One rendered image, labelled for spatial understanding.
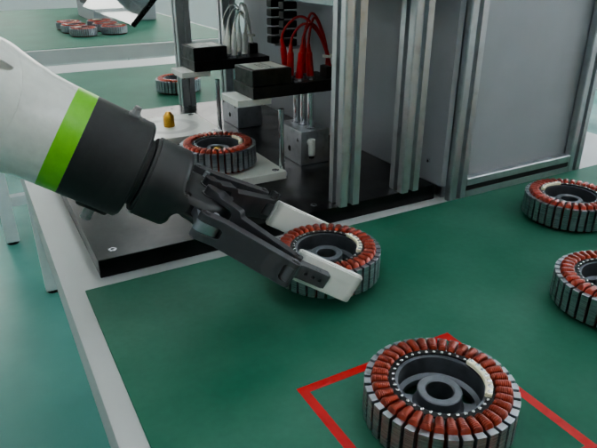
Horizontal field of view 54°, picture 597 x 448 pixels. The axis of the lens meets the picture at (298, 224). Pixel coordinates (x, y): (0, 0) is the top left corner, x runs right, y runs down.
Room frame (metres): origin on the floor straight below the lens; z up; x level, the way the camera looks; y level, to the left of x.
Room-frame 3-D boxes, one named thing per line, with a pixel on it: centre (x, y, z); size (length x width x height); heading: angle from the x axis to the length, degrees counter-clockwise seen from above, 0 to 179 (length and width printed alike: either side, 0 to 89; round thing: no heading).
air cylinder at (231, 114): (1.11, 0.11, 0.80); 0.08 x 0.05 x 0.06; 29
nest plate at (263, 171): (0.83, 0.12, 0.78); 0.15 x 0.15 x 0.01; 29
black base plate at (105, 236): (0.94, 0.16, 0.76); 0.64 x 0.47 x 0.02; 29
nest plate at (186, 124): (1.04, 0.24, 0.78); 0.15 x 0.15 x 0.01; 29
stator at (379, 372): (0.34, -0.10, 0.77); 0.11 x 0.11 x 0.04
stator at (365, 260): (0.54, -0.03, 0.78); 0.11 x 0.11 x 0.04
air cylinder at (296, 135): (0.90, -0.01, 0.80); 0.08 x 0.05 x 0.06; 29
